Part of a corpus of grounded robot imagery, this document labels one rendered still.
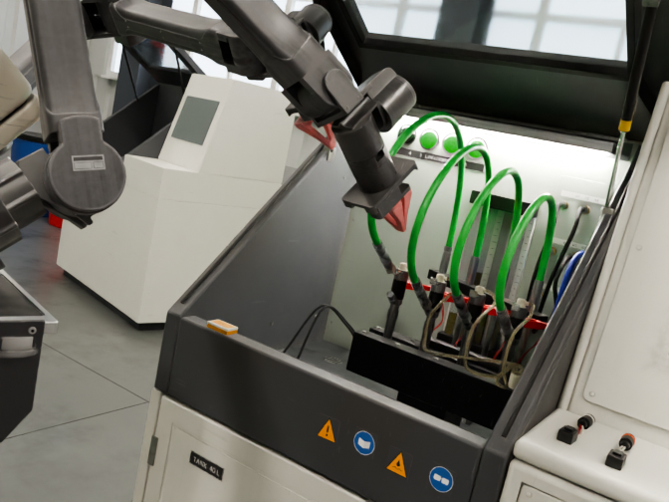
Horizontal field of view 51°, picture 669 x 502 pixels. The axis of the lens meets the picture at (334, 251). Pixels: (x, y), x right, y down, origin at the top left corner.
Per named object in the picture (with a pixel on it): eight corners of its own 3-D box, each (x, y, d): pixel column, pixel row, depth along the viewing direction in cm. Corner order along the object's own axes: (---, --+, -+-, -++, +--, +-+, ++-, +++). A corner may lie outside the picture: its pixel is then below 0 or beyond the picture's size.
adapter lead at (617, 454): (620, 472, 94) (624, 457, 94) (603, 465, 95) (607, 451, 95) (634, 447, 105) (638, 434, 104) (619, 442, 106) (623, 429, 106)
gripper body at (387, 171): (421, 170, 99) (404, 128, 94) (377, 218, 95) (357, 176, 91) (387, 163, 103) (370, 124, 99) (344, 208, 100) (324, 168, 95)
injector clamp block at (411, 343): (337, 402, 139) (353, 330, 136) (362, 392, 147) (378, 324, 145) (498, 474, 121) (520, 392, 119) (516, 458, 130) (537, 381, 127)
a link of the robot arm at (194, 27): (108, 43, 134) (85, -13, 127) (131, 30, 137) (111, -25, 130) (256, 91, 109) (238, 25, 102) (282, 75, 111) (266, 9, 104)
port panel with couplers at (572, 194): (520, 316, 149) (557, 173, 144) (525, 315, 152) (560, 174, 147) (580, 336, 142) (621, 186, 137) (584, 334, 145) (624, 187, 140)
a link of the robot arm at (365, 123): (320, 125, 92) (349, 129, 88) (351, 94, 95) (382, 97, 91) (339, 165, 96) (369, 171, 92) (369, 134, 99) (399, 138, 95)
